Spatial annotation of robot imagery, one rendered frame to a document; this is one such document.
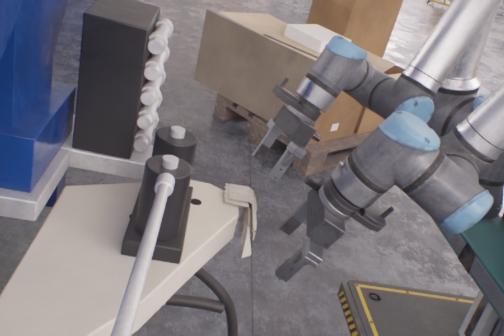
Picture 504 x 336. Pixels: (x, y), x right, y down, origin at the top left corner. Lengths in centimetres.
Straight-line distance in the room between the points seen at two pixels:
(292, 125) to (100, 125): 48
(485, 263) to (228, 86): 233
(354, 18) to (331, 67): 238
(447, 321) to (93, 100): 127
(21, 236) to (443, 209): 169
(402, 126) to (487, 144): 20
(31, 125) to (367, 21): 308
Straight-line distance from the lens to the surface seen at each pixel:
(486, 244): 151
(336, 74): 135
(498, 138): 109
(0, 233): 235
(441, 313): 193
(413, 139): 94
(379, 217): 106
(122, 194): 107
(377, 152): 96
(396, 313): 184
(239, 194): 112
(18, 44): 90
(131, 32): 100
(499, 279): 139
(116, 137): 107
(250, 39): 333
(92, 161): 109
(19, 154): 93
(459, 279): 278
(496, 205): 164
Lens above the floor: 137
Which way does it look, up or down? 27 degrees down
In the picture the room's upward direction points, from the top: 15 degrees clockwise
